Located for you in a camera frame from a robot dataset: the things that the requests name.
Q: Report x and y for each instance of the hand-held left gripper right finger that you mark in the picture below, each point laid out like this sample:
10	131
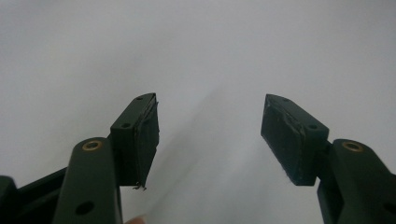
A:
289	140

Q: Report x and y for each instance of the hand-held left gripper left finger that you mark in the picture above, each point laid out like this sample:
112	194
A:
134	140

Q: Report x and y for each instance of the white table mat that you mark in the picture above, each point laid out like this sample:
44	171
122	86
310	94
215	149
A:
199	46

